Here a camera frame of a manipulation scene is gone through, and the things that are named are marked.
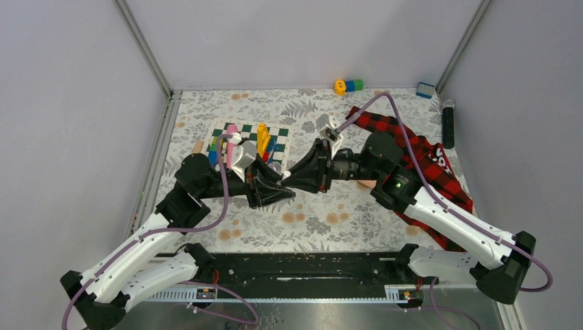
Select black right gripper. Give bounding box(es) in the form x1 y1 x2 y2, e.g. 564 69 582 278
281 139 382 195

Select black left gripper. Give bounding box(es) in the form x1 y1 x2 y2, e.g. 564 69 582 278
199 153 297 208

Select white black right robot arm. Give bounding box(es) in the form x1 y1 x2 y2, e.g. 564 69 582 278
282 133 536 305

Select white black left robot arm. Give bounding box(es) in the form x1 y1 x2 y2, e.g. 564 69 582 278
60 146 295 329

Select purple nail polish bottle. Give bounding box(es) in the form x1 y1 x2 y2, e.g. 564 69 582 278
268 162 283 175

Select yellow toy block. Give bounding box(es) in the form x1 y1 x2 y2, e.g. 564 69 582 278
256 123 270 157

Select mannequin hand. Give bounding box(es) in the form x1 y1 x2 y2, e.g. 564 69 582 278
357 180 376 189

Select green white checkered board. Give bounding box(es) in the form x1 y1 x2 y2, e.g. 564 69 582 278
202 118 293 172

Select stacked colourful toy bricks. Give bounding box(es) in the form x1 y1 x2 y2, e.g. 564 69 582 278
206 137 227 168

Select floral patterned table mat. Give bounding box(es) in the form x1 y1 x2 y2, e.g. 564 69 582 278
157 89 456 254

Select pink cylindrical toy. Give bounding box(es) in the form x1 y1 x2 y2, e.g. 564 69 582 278
226 124 240 158

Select wooden block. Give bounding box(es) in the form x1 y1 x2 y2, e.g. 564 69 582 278
192 140 204 154

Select yellow blue green toy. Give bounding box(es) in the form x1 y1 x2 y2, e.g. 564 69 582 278
333 79 364 96

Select red black plaid sleeve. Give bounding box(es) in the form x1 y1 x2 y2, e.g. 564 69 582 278
354 111 474 252

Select blue white toy brick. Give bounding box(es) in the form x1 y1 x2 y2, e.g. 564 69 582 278
415 82 435 99

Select black power strip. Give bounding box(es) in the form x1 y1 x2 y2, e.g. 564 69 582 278
441 99 455 149

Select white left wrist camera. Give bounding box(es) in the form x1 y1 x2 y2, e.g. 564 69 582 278
230 140 257 181

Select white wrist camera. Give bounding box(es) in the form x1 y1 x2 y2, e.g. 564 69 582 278
316 113 344 157
230 140 257 181

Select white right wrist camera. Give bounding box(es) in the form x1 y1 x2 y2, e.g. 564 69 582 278
316 113 344 157

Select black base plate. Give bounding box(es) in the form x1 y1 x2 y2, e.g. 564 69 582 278
193 252 432 301

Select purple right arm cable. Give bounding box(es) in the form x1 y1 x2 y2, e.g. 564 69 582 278
334 92 554 294

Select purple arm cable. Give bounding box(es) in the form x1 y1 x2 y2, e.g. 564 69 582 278
334 92 554 294
61 133 234 330

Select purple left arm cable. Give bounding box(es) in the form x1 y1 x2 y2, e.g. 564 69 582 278
61 133 234 330

